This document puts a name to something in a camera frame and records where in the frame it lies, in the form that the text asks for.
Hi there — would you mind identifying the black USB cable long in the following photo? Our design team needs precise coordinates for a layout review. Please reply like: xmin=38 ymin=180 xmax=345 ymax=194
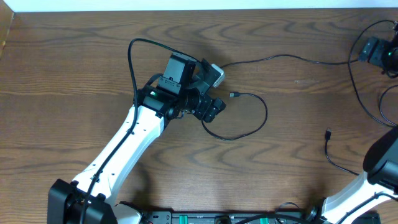
xmin=221 ymin=19 xmax=397 ymax=128

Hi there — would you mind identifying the black USB cable short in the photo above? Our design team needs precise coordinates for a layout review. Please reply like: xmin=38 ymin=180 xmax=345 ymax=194
xmin=201 ymin=91 xmax=268 ymax=141

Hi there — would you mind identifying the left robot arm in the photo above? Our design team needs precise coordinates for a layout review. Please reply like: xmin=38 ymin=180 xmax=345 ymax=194
xmin=47 ymin=53 xmax=226 ymax=224

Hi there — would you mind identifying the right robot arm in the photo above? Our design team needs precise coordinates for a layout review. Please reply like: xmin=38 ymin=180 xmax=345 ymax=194
xmin=307 ymin=20 xmax=397 ymax=223

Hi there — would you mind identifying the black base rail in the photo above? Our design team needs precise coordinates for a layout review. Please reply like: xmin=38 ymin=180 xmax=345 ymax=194
xmin=118 ymin=202 xmax=382 ymax=224

